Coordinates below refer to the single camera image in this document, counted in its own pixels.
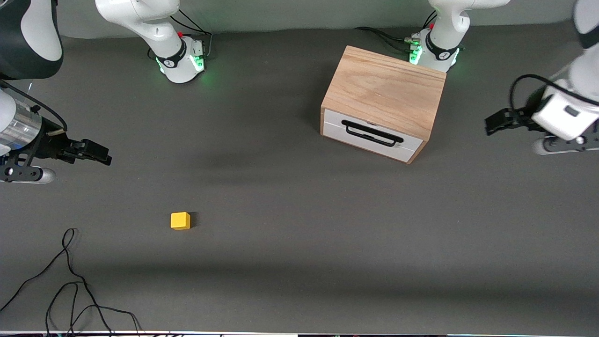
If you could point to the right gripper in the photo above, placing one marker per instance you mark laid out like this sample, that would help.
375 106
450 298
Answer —
52 146

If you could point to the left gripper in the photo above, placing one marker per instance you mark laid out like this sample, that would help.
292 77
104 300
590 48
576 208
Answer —
523 117

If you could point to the yellow cube block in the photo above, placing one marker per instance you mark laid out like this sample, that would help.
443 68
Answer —
180 221

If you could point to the white-fronted wooden drawer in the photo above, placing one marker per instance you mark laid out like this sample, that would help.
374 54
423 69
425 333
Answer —
337 122

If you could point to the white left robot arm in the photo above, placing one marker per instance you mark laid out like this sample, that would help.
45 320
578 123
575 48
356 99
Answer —
444 28

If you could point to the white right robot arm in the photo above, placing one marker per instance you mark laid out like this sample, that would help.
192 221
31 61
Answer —
140 18

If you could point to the wooden drawer cabinet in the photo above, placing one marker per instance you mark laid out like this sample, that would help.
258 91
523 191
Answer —
383 89

